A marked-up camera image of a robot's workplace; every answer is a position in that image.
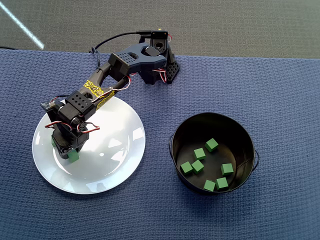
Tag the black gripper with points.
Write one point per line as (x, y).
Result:
(65, 149)

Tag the green plastic cube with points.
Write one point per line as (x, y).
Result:
(197, 165)
(211, 145)
(227, 169)
(199, 153)
(186, 167)
(53, 142)
(221, 183)
(74, 157)
(209, 185)

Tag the white round plate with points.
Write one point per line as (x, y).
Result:
(112, 150)

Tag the blue woven tablecloth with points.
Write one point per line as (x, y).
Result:
(175, 212)

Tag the black metal bucket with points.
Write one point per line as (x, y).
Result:
(212, 125)

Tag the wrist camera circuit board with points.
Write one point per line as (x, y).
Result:
(47, 105)

